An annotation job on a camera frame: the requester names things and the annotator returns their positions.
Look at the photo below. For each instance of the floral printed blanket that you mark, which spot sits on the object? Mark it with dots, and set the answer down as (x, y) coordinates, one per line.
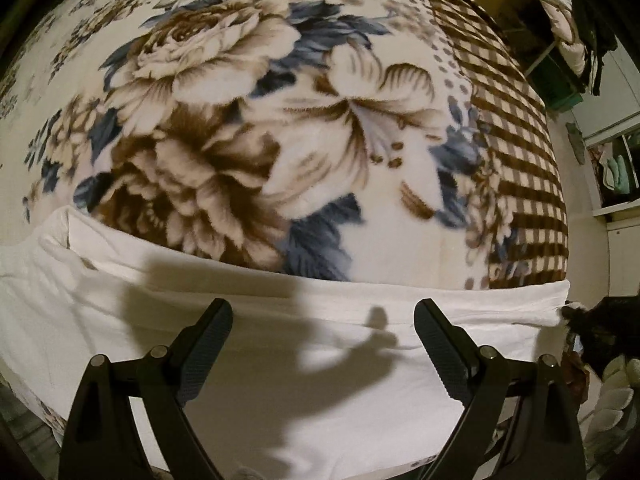
(280, 110)

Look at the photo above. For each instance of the dark cloth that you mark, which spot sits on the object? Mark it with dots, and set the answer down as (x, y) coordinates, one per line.
(602, 332)

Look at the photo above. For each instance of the green crate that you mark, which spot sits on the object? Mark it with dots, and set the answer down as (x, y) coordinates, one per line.
(552, 82)

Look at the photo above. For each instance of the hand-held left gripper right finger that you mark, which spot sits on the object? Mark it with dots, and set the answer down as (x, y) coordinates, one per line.
(440, 355)

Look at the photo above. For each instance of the dark hanging clothes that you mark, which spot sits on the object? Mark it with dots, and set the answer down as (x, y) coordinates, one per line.
(597, 35)

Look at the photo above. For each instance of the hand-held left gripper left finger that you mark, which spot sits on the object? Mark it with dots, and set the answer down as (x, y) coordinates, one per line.
(202, 355)

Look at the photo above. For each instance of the white cabinet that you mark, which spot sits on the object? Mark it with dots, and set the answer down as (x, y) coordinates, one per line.
(607, 160)

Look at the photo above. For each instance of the white pants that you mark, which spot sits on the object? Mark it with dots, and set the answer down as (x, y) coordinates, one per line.
(320, 360)

